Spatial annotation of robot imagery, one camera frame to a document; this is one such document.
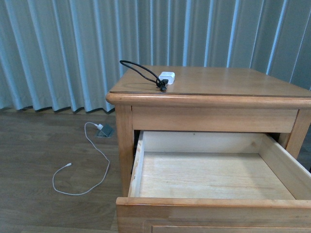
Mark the open grey floor socket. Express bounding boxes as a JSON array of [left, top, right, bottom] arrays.
[[95, 124, 114, 138]]

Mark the pale pleated curtain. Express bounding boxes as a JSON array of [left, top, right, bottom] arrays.
[[0, 0, 311, 111]]

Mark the wooden drawer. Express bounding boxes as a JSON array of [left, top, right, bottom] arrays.
[[116, 131, 311, 233]]

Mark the wooden nightstand cabinet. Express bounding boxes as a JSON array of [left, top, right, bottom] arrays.
[[106, 66, 311, 196]]

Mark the white cable on floor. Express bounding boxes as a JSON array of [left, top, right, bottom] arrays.
[[52, 122, 110, 196]]

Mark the white charger with black cable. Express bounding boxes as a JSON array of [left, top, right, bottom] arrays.
[[120, 60, 175, 92]]

